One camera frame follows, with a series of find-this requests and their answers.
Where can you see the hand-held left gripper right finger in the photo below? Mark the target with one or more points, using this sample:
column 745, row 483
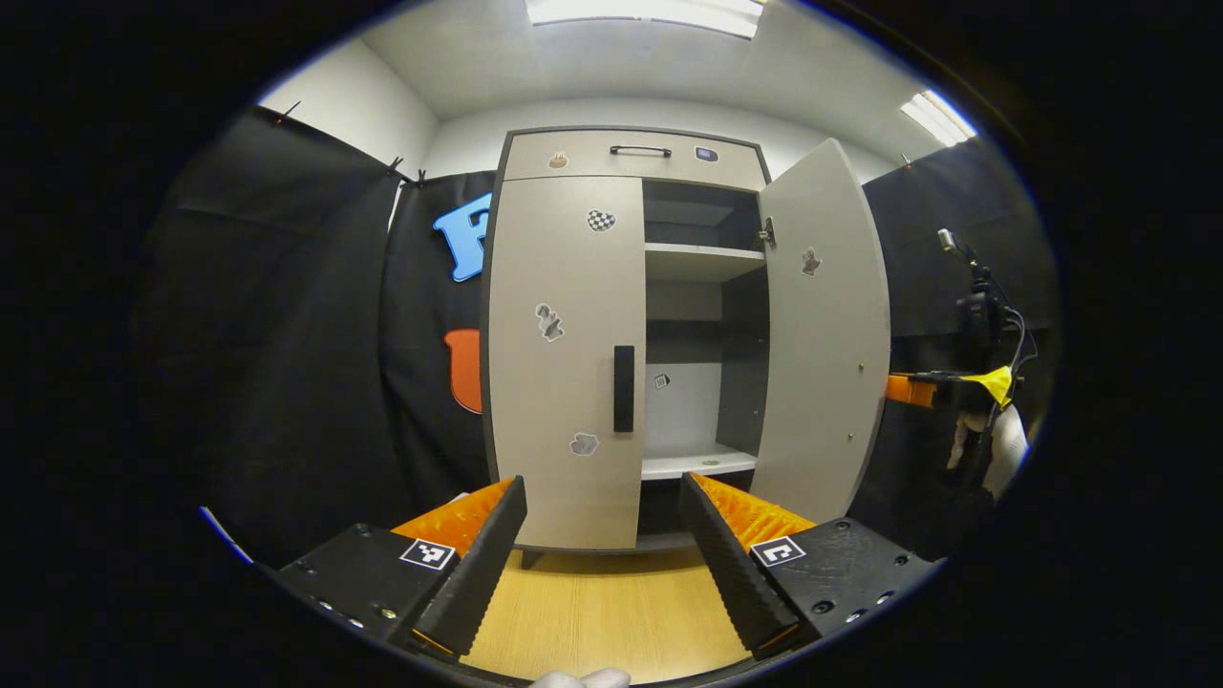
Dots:
column 731, row 573

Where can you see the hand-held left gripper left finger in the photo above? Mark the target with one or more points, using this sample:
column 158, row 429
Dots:
column 473, row 573

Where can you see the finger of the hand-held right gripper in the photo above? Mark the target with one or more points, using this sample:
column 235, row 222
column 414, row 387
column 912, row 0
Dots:
column 908, row 390

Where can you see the grey double-door shoe cabinet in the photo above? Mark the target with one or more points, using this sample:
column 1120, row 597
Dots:
column 743, row 363

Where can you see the beige checkered-sticker shoe cabinet door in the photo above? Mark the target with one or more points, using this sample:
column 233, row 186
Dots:
column 564, row 401

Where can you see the white cabinet shelf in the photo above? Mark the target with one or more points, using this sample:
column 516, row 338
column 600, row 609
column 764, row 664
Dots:
column 702, row 260
column 697, row 463

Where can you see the metal door hinge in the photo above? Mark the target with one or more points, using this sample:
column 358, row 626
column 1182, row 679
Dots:
column 767, row 232

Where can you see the small ceiling light panel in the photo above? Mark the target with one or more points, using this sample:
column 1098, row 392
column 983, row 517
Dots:
column 938, row 117

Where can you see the black backdrop cloth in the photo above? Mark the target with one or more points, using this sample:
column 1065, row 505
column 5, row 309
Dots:
column 287, row 382

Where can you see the row of black cloth clips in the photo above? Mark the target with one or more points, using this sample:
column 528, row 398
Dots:
column 394, row 166

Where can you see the long ceiling light panel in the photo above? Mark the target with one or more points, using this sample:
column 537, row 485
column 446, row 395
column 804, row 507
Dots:
column 650, row 11

